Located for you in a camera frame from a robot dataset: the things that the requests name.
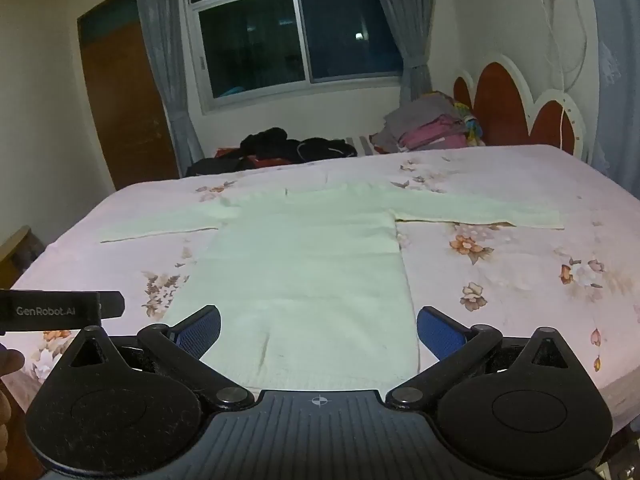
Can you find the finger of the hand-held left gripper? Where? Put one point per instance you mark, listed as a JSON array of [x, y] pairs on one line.
[[112, 305]]

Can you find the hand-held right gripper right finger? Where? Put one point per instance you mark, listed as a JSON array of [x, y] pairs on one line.
[[440, 332]]

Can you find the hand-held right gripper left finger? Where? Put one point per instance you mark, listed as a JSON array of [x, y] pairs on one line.
[[197, 332]]

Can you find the white knit sweater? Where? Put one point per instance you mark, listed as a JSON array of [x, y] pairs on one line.
[[310, 270]]

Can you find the pile of colourful clothes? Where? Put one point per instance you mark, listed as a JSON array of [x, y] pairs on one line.
[[430, 127]]

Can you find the pile of black clothes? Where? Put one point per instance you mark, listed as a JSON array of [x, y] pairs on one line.
[[300, 147]]

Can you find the person's left hand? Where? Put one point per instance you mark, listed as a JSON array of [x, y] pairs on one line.
[[9, 362]]

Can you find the wooden bedside furniture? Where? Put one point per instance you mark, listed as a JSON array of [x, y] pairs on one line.
[[17, 247]]

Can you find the pink floral bed sheet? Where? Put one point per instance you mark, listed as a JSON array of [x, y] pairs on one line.
[[500, 285]]

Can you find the red orange garment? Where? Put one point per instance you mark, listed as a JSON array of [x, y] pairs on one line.
[[257, 161]]

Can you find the brown wooden door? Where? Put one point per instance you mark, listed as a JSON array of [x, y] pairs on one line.
[[125, 105]]

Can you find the grey striped pillow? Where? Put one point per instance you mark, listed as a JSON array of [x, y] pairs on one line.
[[361, 144]]

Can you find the red and white headboard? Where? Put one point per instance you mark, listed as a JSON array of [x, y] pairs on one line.
[[500, 105]]

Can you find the grey blue curtain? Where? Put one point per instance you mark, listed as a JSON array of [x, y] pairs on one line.
[[165, 60], [407, 25]]

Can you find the window with white frame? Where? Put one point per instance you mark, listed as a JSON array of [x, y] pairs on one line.
[[280, 35]]

